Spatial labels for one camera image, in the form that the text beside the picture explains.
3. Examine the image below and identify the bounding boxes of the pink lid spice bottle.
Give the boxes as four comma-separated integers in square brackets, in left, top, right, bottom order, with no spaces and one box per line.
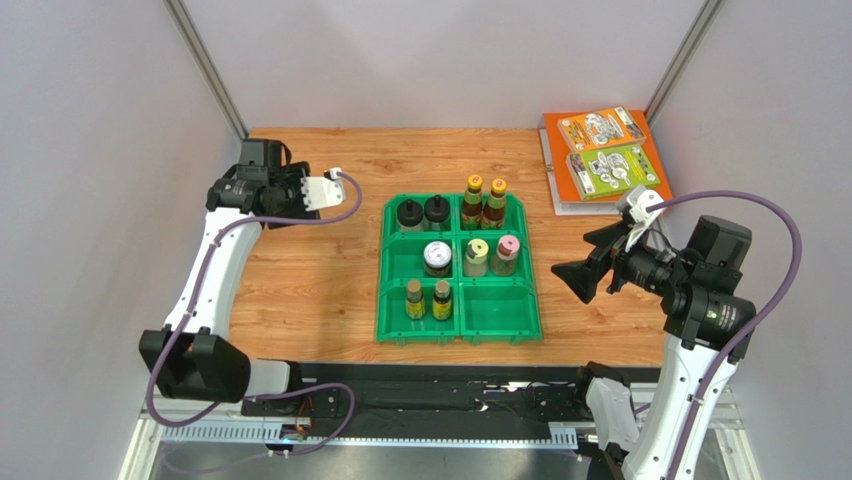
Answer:
[491,234,521,276]

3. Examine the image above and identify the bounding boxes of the yellow cap soy sauce bottle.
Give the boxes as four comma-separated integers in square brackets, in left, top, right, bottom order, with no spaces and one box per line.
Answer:
[480,178,507,230]

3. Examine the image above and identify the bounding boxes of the yellow-green lid sesame jar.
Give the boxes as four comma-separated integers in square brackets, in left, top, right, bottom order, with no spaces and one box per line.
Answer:
[463,238,489,278]

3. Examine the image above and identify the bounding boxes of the yellow cap green label bottle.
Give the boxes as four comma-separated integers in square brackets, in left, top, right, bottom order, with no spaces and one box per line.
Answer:
[460,174,483,230]

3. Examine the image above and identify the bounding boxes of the black lid jar white granules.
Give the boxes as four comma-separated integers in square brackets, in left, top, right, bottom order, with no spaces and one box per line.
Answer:
[396,199,424,232]

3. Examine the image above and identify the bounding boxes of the white lid sauce jar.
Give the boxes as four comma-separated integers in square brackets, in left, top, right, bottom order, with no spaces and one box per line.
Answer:
[423,241,453,278]

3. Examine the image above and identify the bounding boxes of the small yellow label oil bottle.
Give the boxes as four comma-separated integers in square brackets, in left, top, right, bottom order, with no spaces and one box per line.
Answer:
[405,279,425,320]

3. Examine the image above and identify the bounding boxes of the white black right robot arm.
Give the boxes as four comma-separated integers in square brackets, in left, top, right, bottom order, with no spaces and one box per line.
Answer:
[551,215,756,479]

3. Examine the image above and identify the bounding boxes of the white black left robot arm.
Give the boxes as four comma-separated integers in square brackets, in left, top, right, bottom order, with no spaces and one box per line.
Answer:
[139,139,319,403]

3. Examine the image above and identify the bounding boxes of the green comic book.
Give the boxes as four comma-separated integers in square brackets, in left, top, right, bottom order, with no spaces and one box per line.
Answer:
[565,145,662,201]

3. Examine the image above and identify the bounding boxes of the orange comic book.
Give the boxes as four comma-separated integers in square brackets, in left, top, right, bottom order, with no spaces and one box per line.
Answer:
[556,106,647,153]

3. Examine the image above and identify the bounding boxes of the green plastic divided bin tray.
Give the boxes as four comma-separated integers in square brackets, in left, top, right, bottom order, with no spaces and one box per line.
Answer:
[375,193,543,345]

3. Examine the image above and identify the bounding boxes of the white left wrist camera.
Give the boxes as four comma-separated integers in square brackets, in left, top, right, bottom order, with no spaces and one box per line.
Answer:
[300,167,346,212]

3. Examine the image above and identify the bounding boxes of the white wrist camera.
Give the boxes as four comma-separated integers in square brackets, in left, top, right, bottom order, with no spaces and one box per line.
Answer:
[616,185,664,252]
[300,167,346,212]

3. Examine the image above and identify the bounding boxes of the orange ring binder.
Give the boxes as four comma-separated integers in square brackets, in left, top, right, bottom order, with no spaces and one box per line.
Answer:
[539,106,673,216]

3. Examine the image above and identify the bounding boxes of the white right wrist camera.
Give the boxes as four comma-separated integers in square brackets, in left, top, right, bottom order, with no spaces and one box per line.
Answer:
[616,185,664,252]

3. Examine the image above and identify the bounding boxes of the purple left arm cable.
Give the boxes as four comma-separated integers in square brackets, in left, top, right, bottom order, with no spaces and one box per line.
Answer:
[144,171,364,457]

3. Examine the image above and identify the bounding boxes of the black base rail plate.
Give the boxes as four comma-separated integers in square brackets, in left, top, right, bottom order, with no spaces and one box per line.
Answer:
[236,361,667,441]

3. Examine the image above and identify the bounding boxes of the aluminium frame post left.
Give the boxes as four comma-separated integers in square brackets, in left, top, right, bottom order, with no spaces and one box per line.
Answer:
[163,0,249,139]

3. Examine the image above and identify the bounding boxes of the aluminium frame post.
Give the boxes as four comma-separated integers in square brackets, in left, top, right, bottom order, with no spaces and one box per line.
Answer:
[644,0,726,125]
[163,0,249,139]

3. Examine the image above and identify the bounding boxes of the aluminium frame post right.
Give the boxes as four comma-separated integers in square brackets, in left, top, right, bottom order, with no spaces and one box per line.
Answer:
[644,0,726,125]

